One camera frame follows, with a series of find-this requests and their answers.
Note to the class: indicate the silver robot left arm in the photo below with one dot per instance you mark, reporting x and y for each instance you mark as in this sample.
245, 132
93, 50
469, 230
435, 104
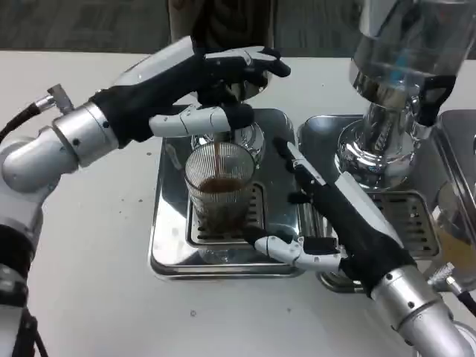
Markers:
82, 130

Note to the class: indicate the black tap of clear dispenser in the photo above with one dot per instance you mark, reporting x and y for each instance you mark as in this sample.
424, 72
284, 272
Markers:
437, 96

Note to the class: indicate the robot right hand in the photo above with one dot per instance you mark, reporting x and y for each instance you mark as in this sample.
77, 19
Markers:
353, 223

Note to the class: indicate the steel slotted drip grid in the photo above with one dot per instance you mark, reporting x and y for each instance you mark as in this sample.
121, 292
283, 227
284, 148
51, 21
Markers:
257, 208
409, 223

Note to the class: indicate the clear ribbed glass cup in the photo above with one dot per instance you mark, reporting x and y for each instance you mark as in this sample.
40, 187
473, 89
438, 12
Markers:
219, 201

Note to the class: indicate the clear drink dispenser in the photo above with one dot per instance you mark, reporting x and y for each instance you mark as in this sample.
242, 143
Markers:
409, 44

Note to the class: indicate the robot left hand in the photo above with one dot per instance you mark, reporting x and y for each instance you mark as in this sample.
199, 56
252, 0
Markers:
156, 89

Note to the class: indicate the black tap of dark dispenser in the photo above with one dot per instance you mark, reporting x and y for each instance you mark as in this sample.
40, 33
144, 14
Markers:
222, 137

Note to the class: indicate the dark drink dispenser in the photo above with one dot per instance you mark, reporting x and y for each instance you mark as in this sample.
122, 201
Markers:
223, 22

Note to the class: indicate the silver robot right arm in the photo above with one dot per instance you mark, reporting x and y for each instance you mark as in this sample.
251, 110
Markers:
409, 305

